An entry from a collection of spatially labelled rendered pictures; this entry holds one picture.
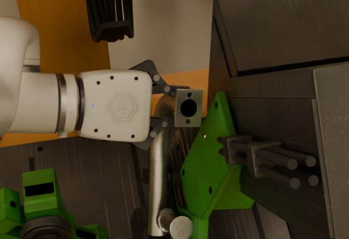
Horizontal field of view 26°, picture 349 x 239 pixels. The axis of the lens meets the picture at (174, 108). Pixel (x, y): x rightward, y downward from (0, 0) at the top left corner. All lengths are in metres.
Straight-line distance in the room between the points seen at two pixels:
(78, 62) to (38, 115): 0.37
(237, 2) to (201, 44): 1.58
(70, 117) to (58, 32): 0.32
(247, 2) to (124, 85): 0.29
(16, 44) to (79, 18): 0.37
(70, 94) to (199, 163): 0.24
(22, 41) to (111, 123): 0.19
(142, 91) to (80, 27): 0.29
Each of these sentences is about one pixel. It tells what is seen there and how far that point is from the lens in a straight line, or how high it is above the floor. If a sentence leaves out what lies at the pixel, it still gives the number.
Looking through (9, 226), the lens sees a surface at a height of 1.13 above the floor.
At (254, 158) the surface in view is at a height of 1.46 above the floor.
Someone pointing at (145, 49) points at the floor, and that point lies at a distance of 2.80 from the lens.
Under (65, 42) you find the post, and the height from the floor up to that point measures 1.12.
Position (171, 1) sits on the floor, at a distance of 2.96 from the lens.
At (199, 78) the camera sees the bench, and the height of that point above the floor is 0.88.
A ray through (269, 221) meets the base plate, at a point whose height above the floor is 0.90.
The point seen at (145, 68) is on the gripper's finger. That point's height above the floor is 1.29.
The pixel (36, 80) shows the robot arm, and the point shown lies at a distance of 1.03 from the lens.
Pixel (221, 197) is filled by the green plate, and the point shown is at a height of 1.15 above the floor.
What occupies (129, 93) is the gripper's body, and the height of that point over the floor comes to 1.28.
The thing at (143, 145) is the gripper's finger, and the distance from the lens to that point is 1.10.
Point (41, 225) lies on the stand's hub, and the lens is 1.11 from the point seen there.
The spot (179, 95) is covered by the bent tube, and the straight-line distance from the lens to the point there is 1.08.
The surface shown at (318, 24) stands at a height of 1.24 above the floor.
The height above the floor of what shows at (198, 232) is 1.10.
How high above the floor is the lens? 2.13
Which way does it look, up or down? 54 degrees down
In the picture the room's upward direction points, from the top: straight up
